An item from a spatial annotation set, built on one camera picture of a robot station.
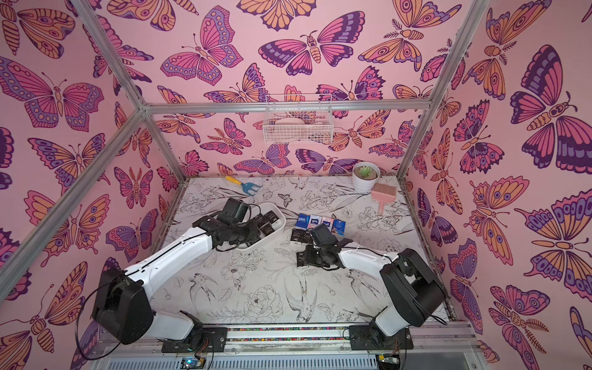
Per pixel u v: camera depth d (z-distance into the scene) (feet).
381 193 3.71
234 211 2.14
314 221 3.28
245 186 3.84
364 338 2.40
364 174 3.49
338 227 3.21
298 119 3.11
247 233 2.46
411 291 1.46
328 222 3.28
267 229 3.19
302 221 3.29
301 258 2.94
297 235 3.18
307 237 3.14
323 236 2.34
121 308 1.35
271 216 3.37
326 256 2.23
